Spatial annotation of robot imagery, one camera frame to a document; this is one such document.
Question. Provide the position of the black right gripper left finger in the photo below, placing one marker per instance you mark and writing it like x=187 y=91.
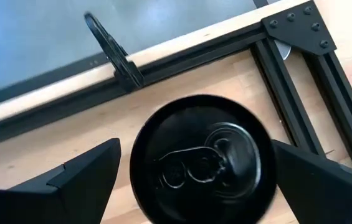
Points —
x=54 y=202

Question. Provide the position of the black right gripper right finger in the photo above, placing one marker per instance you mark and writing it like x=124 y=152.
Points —
x=328 y=196

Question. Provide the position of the white beverage can black lid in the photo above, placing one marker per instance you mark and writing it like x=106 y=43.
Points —
x=200 y=161

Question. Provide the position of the silver metal disc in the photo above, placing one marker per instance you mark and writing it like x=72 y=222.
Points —
x=284 y=49

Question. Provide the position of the black table frame side rail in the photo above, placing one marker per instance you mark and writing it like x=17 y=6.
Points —
x=344 y=105
x=288 y=99

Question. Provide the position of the black corner bracket plate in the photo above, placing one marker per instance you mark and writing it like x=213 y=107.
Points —
x=300 y=29

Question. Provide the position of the black table frame cross rail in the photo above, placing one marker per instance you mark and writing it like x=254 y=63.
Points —
x=178 y=60

